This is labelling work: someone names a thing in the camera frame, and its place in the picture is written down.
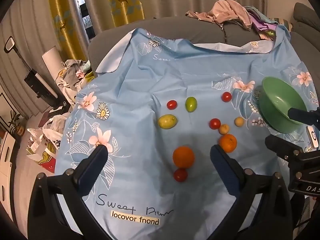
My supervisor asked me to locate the green oval fruit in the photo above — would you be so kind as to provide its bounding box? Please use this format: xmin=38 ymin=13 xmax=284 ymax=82
xmin=185 ymin=96 xmax=198 ymax=113

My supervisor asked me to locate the black upright vacuum cleaner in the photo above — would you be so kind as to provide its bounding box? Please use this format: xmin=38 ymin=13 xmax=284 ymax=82
xmin=3 ymin=36 xmax=66 ymax=109

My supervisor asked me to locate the white plastic bag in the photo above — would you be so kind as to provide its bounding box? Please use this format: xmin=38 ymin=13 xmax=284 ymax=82
xmin=26 ymin=113 xmax=72 ymax=166

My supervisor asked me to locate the yellow-green oval fruit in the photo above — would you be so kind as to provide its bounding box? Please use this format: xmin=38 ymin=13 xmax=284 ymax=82
xmin=158 ymin=114 xmax=178 ymax=130

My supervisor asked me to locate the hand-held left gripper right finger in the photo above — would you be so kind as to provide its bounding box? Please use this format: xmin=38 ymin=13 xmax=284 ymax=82
xmin=209 ymin=144 xmax=293 ymax=240

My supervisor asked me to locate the pink cloth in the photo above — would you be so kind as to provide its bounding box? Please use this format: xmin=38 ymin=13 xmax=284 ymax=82
xmin=185 ymin=0 xmax=252 ymax=32

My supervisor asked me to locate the silver sheer curtain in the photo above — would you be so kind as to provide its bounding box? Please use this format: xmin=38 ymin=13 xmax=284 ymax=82
xmin=70 ymin=0 xmax=108 ymax=40

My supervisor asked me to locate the potted plant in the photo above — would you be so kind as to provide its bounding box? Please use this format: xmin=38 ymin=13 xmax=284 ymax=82
xmin=8 ymin=109 xmax=26 ymax=136

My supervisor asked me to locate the purple cloth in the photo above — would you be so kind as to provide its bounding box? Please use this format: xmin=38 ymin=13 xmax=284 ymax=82
xmin=249 ymin=6 xmax=278 ymax=40

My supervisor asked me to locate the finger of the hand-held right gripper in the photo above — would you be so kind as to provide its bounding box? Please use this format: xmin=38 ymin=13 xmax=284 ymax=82
xmin=265 ymin=134 xmax=305 ymax=162
xmin=287 ymin=107 xmax=320 ymax=132

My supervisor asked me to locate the grey sofa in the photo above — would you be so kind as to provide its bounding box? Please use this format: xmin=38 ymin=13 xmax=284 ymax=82
xmin=87 ymin=2 xmax=320 ymax=80

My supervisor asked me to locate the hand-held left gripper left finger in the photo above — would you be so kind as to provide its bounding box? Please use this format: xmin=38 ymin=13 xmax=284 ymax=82
xmin=26 ymin=144 xmax=110 ymax=240

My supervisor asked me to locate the white cabinet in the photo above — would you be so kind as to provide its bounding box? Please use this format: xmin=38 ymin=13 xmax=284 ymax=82
xmin=0 ymin=129 xmax=28 ymax=222

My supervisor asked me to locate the blue floral cloth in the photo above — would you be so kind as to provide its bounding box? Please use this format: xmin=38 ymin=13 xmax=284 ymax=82
xmin=54 ymin=27 xmax=320 ymax=240

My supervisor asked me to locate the green plastic bowl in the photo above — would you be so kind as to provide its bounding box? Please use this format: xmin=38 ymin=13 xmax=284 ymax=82
xmin=258 ymin=77 xmax=312 ymax=133

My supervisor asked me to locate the teal striped cloth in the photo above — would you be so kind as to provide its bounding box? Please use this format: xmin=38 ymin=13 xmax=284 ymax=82
xmin=269 ymin=16 xmax=293 ymax=32

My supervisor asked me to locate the white board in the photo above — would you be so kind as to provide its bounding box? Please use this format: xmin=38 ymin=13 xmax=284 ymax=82
xmin=42 ymin=45 xmax=63 ymax=78

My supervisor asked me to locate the orange citrus fruit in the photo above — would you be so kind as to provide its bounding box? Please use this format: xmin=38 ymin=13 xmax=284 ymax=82
xmin=172 ymin=146 xmax=195 ymax=168
xmin=218 ymin=134 xmax=237 ymax=153

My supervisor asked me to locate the pile of clothes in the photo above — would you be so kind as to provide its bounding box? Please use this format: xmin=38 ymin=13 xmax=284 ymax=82
xmin=56 ymin=59 xmax=97 ymax=98

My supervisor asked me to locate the white pocket device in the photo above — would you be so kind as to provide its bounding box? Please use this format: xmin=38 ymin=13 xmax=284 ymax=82
xmin=306 ymin=126 xmax=319 ymax=148

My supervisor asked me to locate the yellow deer print curtain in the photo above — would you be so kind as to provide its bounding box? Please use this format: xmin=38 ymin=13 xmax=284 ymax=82
xmin=47 ymin=0 xmax=145 ymax=63

